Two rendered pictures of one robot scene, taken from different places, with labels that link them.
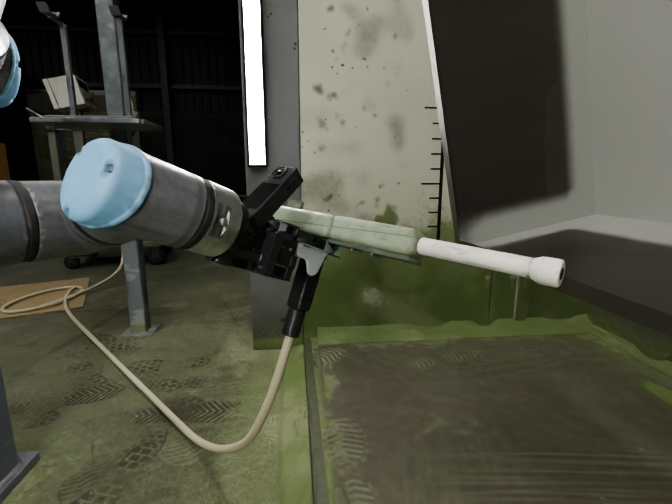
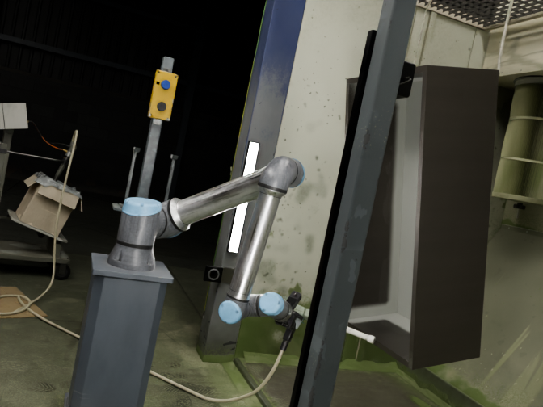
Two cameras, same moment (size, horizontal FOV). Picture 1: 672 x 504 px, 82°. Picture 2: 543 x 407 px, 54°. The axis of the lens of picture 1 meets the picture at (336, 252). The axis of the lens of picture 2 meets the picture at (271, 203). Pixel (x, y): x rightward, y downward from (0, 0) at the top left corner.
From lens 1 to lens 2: 188 cm
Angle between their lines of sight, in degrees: 16
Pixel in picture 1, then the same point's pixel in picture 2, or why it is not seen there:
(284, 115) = not seen: hidden behind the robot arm
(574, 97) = (393, 264)
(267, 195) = (293, 303)
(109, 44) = (150, 160)
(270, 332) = (215, 351)
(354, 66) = (293, 206)
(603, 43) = (405, 248)
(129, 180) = (282, 305)
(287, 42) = not seen: hidden behind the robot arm
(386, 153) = (301, 254)
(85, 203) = (272, 310)
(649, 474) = not seen: outside the picture
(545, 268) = (370, 338)
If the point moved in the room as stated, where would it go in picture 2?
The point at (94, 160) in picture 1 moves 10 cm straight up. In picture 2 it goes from (273, 299) to (279, 274)
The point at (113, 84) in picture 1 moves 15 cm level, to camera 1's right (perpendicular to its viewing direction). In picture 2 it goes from (146, 182) to (173, 187)
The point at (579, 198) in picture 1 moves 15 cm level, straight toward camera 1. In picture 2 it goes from (391, 305) to (388, 310)
